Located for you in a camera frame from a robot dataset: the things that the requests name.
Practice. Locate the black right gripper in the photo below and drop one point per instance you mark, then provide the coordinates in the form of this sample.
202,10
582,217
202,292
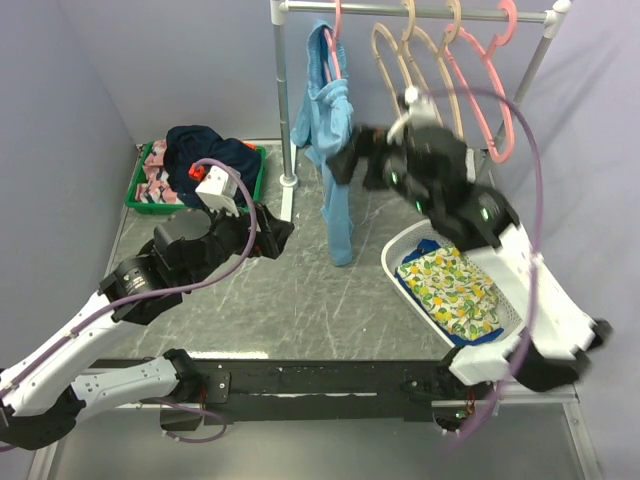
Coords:
364,140

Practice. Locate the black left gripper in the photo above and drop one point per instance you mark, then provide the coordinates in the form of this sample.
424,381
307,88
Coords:
273,233

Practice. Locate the light blue shorts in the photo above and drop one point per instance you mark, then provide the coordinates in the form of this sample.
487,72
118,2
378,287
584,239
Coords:
323,126

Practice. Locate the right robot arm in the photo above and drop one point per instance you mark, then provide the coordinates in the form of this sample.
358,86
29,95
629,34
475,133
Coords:
552,350

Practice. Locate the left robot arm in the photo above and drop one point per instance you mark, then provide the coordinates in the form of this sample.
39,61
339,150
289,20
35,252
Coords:
44,396

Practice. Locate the beige hanger right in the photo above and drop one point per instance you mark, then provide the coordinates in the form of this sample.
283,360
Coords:
437,52

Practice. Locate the royal blue garment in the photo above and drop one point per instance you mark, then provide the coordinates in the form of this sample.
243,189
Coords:
425,246

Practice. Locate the pink patterned cloth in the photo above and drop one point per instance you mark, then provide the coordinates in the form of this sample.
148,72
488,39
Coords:
155,188

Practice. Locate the green plastic tray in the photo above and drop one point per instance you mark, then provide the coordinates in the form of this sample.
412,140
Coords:
140,178

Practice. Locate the lemon print cloth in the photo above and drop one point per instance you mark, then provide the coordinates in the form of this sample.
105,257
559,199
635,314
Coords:
454,293

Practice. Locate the white clothes rack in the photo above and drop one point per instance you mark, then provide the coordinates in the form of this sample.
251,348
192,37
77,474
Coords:
551,20

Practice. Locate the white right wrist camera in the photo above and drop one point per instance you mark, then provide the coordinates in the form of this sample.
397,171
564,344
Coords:
417,109

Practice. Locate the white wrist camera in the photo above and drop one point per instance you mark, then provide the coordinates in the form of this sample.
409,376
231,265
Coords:
215,188
417,109

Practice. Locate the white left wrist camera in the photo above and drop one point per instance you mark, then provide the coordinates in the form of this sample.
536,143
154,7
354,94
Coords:
215,188

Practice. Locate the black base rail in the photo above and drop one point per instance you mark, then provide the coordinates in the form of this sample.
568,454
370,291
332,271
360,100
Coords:
243,390

